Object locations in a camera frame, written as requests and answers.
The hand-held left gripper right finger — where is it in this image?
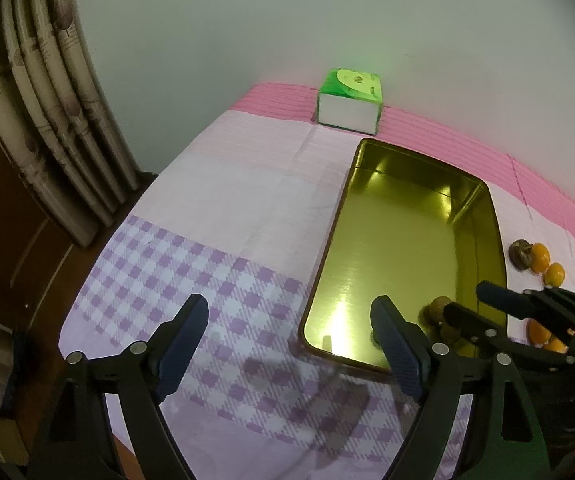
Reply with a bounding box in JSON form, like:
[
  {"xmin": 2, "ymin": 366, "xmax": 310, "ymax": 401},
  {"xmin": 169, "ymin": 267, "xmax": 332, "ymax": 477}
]
[{"xmin": 370, "ymin": 295, "xmax": 553, "ymax": 480}]

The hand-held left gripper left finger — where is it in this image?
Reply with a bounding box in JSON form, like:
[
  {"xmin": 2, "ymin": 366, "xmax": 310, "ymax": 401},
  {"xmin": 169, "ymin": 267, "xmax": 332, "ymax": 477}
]
[{"xmin": 27, "ymin": 292, "xmax": 210, "ymax": 480}]

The dark mangosteen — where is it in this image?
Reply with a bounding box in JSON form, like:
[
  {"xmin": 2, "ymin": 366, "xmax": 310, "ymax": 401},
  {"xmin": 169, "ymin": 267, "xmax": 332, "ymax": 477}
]
[{"xmin": 510, "ymin": 240, "xmax": 533, "ymax": 270}]

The patterned beige curtain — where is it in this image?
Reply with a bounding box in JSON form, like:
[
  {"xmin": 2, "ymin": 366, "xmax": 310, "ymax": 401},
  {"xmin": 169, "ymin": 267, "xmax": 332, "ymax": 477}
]
[{"xmin": 0, "ymin": 0, "xmax": 155, "ymax": 248}]

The pink and purple checked bedsheet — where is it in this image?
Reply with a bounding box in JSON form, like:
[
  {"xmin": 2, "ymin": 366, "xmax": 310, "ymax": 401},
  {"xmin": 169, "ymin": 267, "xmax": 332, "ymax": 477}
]
[{"xmin": 57, "ymin": 80, "xmax": 575, "ymax": 480}]

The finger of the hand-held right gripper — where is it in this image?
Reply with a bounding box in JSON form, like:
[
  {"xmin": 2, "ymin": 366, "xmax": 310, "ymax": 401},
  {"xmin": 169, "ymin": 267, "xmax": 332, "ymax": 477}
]
[
  {"xmin": 476, "ymin": 281, "xmax": 575, "ymax": 343},
  {"xmin": 442, "ymin": 304, "xmax": 575, "ymax": 368}
]

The small brown round fruit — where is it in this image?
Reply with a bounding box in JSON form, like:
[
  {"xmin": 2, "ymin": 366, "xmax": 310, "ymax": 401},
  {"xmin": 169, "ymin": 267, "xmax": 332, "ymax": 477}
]
[{"xmin": 427, "ymin": 296, "xmax": 453, "ymax": 323}]

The gold metal tin tray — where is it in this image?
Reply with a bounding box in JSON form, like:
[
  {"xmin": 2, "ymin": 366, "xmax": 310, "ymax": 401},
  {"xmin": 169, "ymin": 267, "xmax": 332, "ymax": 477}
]
[{"xmin": 298, "ymin": 137, "xmax": 509, "ymax": 376}]

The green tissue box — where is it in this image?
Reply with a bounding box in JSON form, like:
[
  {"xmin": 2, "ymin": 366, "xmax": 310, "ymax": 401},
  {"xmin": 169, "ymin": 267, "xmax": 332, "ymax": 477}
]
[{"xmin": 315, "ymin": 67, "xmax": 385, "ymax": 137}]

